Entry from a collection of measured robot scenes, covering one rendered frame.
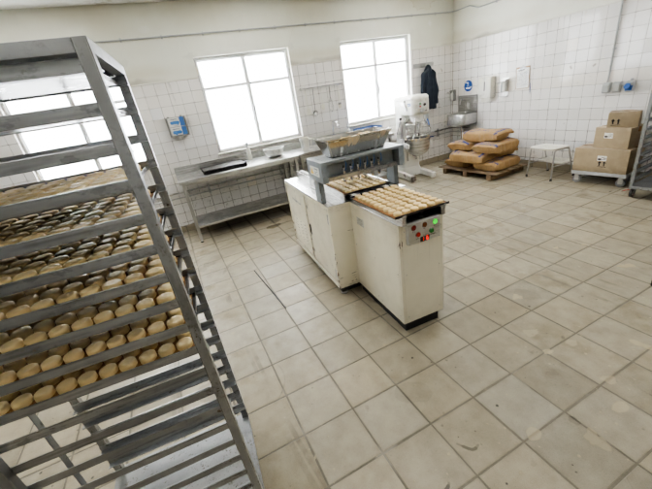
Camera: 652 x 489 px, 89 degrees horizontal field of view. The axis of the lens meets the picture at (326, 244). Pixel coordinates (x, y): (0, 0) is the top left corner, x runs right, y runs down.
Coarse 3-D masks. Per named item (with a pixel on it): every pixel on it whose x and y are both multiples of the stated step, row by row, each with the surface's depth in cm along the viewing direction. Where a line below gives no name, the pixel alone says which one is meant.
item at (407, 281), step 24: (360, 216) 249; (408, 216) 213; (360, 240) 262; (384, 240) 223; (432, 240) 216; (360, 264) 278; (384, 264) 234; (408, 264) 215; (432, 264) 223; (384, 288) 246; (408, 288) 222; (432, 288) 231; (408, 312) 230; (432, 312) 239
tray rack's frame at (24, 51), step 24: (0, 48) 64; (24, 48) 66; (48, 48) 67; (72, 48) 68; (96, 48) 75; (120, 72) 102; (0, 456) 93; (168, 456) 162; (192, 456) 160; (216, 456) 158; (0, 480) 93; (120, 480) 155; (168, 480) 151; (216, 480) 148; (240, 480) 146
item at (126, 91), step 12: (132, 96) 111; (132, 120) 114; (144, 132) 116; (144, 144) 117; (156, 168) 121; (156, 180) 123; (168, 192) 128; (168, 204) 127; (168, 216) 128; (180, 228) 133; (180, 240) 133; (192, 264) 138; (204, 300) 145; (204, 312) 147; (216, 348) 156; (228, 360) 161
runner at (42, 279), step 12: (132, 252) 89; (144, 252) 90; (156, 252) 91; (84, 264) 85; (96, 264) 86; (108, 264) 87; (36, 276) 82; (48, 276) 83; (60, 276) 84; (72, 276) 85; (0, 288) 80; (12, 288) 81; (24, 288) 82
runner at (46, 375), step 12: (156, 336) 99; (168, 336) 100; (120, 348) 96; (132, 348) 97; (84, 360) 93; (96, 360) 95; (48, 372) 91; (60, 372) 92; (12, 384) 88; (24, 384) 90; (0, 396) 88
